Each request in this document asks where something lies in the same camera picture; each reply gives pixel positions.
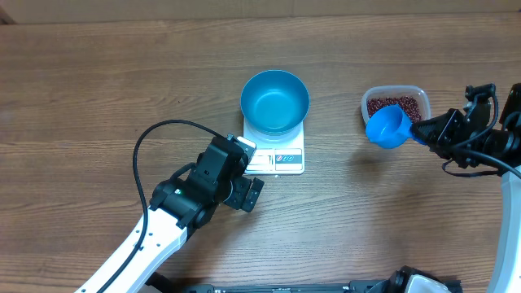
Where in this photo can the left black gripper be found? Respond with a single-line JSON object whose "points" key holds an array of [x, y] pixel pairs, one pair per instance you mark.
{"points": [[241, 185]]}

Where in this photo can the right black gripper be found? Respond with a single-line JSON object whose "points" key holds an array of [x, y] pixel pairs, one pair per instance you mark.
{"points": [[440, 131]]}

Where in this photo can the blue plastic measuring scoop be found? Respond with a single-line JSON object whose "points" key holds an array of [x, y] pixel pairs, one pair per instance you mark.
{"points": [[390, 127]]}

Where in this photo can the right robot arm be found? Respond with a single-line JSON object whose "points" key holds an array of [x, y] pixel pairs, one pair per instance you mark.
{"points": [[501, 149]]}

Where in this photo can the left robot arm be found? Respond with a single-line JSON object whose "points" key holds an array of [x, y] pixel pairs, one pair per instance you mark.
{"points": [[178, 207]]}

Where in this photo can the white digital kitchen scale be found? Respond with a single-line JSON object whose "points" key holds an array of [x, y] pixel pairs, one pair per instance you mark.
{"points": [[278, 154]]}

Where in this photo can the blue metal bowl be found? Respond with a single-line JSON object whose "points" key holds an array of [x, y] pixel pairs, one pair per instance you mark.
{"points": [[274, 101]]}

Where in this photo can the clear plastic food container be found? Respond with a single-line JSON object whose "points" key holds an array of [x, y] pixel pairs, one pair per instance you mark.
{"points": [[391, 91]]}

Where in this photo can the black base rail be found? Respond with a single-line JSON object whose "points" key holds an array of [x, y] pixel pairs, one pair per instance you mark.
{"points": [[158, 283]]}

